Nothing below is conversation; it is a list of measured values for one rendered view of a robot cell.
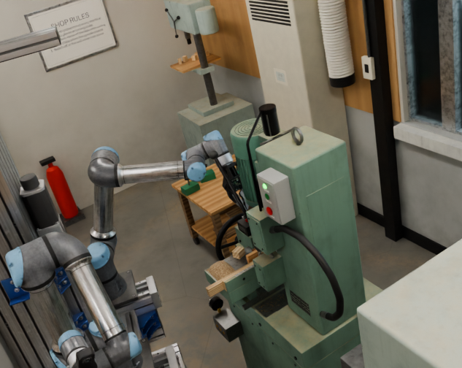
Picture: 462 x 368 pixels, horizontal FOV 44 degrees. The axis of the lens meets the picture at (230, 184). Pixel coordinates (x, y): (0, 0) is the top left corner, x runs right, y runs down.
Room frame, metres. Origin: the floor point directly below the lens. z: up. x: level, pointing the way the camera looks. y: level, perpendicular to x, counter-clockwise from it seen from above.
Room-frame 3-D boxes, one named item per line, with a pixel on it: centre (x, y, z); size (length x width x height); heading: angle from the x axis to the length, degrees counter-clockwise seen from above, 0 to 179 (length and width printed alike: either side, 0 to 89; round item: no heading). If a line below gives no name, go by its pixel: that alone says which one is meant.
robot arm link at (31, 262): (1.56, 0.69, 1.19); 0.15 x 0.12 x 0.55; 114
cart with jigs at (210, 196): (3.43, -0.01, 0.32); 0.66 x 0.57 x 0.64; 115
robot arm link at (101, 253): (2.11, 0.65, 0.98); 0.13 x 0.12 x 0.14; 178
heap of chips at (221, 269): (1.93, 0.12, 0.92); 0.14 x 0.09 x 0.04; 25
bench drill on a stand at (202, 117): (4.30, -0.03, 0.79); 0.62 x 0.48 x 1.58; 22
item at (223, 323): (1.96, 0.17, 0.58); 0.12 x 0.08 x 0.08; 25
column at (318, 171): (1.68, -0.25, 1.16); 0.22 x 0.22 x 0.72; 25
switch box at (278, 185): (1.59, -0.13, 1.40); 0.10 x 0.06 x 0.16; 25
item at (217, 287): (1.91, -0.05, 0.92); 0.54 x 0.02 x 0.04; 115
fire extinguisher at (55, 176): (4.39, 1.42, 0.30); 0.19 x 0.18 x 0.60; 25
